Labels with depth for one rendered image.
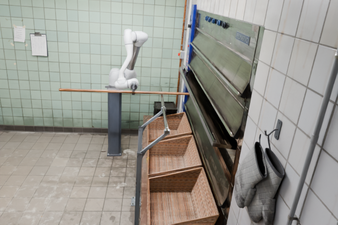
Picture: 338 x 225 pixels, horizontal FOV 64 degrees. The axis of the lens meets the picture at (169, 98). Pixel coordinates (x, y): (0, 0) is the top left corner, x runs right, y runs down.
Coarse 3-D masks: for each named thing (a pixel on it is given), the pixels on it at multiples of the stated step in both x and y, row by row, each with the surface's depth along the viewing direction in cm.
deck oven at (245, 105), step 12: (192, 48) 327; (204, 60) 261; (216, 72) 216; (252, 72) 144; (252, 84) 143; (240, 132) 158; (240, 144) 157; (228, 180) 174; (228, 192) 174; (228, 204) 173
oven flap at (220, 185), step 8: (184, 104) 342; (192, 104) 318; (192, 112) 307; (192, 120) 297; (200, 120) 274; (192, 128) 281; (200, 128) 266; (200, 136) 258; (200, 144) 250; (208, 144) 234; (200, 152) 238; (208, 152) 228; (208, 160) 222; (216, 160) 209; (208, 168) 215; (216, 168) 204; (208, 176) 207; (216, 176) 199; (224, 176) 189; (216, 184) 195; (224, 184) 185; (216, 192) 189; (224, 192) 181; (216, 200) 183
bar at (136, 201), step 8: (160, 88) 323; (160, 96) 300; (160, 112) 270; (152, 120) 272; (144, 128) 275; (160, 136) 226; (152, 144) 227; (144, 152) 229; (136, 168) 233; (136, 176) 236; (136, 184) 239; (136, 192) 242; (136, 200) 245; (136, 208) 248; (136, 216) 252; (136, 224) 255
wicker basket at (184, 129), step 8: (184, 112) 342; (160, 120) 345; (168, 120) 347; (176, 120) 347; (184, 120) 335; (152, 128) 348; (160, 128) 349; (168, 128) 351; (176, 128) 351; (184, 128) 325; (152, 136) 333; (168, 136) 294; (176, 136) 294; (184, 136) 296; (152, 152) 299
